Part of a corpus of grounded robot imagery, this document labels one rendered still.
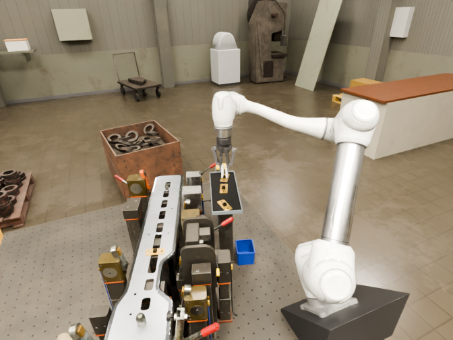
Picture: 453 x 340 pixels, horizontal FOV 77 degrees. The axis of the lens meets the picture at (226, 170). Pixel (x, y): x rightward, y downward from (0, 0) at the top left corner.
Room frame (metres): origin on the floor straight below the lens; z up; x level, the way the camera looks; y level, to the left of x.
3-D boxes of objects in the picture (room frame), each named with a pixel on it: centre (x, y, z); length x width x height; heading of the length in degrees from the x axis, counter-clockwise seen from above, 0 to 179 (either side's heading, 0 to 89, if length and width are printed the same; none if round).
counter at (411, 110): (4.56, -3.10, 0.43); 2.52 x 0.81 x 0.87; 113
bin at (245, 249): (1.20, -0.09, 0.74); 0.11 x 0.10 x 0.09; 4
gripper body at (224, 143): (1.33, 0.01, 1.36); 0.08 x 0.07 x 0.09; 78
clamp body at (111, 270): (0.89, 0.52, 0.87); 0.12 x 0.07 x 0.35; 94
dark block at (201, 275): (0.75, 0.10, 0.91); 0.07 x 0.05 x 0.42; 94
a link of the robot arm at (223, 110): (1.34, 0.01, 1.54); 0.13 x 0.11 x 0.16; 167
